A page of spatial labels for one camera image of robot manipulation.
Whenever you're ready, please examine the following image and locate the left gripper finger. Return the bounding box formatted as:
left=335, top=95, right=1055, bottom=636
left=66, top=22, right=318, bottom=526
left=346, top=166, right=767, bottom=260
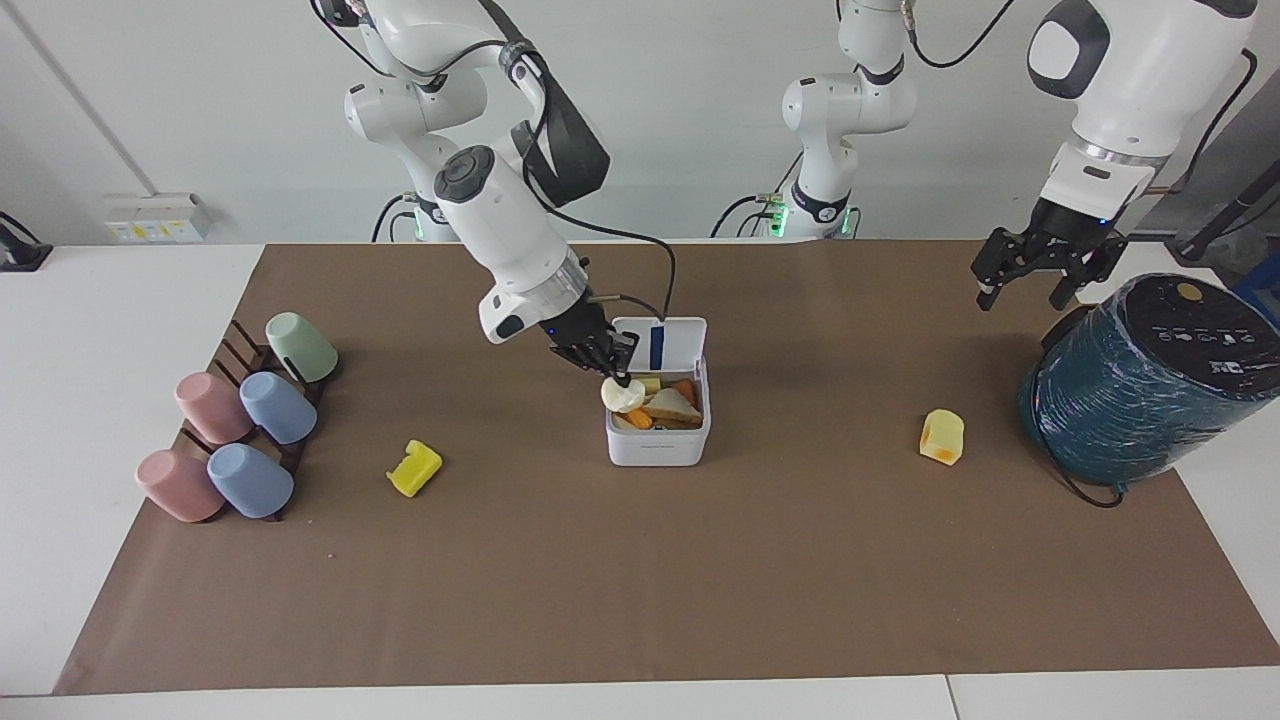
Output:
left=1047, top=240, right=1129, bottom=310
left=971, top=229, right=1047, bottom=312

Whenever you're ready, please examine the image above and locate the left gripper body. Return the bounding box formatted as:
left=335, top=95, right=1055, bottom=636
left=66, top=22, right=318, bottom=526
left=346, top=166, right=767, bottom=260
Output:
left=1028, top=198, right=1130, bottom=265

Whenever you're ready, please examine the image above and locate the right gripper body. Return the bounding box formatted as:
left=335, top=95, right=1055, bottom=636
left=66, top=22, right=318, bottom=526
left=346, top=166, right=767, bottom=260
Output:
left=543, top=298, right=614, bottom=354

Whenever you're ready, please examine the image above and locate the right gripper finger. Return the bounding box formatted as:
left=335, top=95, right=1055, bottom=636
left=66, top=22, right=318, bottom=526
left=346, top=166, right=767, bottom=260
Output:
left=606, top=331, right=641, bottom=388
left=551, top=346, right=620, bottom=384

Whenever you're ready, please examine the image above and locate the toy bread slice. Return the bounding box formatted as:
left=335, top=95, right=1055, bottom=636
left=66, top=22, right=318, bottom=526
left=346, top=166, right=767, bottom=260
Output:
left=643, top=388, right=704, bottom=427

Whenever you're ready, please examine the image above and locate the small white lidded box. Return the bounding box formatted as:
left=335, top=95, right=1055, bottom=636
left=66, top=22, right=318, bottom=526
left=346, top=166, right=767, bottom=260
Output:
left=604, top=316, right=713, bottom=468

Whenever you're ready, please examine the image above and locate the wrapped dark cylindrical appliance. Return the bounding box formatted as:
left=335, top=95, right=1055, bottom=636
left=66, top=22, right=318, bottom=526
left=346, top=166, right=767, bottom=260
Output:
left=1018, top=273, right=1280, bottom=489

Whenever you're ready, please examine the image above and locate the black stand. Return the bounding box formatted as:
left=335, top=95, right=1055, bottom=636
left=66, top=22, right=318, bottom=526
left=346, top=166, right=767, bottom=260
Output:
left=1165, top=160, right=1280, bottom=267
left=0, top=211, right=54, bottom=273

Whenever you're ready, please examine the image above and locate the blue box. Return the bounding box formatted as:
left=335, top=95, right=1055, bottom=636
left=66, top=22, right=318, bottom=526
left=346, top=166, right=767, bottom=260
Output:
left=1233, top=262, right=1280, bottom=333

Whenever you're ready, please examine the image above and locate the yellow cheese toy block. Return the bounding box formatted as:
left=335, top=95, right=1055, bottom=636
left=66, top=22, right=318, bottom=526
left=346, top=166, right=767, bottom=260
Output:
left=919, top=408, right=966, bottom=467

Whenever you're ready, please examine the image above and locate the yellow notched toy block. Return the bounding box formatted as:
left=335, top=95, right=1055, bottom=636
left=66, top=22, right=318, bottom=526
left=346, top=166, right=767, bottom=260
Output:
left=386, top=439, right=444, bottom=498

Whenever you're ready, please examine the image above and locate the green cup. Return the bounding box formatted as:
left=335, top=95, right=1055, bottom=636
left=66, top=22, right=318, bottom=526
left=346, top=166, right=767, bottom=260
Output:
left=265, top=312, right=339, bottom=384

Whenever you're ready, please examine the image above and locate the blue cup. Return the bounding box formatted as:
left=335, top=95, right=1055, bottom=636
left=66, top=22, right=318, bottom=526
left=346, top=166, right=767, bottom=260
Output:
left=239, top=371, right=318, bottom=445
left=207, top=443, right=295, bottom=520

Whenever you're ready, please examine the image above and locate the dark wooden cup rack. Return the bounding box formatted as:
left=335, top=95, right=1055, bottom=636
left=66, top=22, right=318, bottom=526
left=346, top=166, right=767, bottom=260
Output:
left=178, top=319, right=329, bottom=524

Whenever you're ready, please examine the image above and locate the pink cup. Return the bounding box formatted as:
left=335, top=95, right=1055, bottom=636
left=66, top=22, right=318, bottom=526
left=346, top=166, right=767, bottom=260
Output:
left=135, top=449, right=225, bottom=523
left=175, top=372, right=255, bottom=446

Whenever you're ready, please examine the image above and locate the white wall socket box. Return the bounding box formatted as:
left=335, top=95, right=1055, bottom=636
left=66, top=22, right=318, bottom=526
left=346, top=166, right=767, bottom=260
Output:
left=103, top=193, right=213, bottom=245

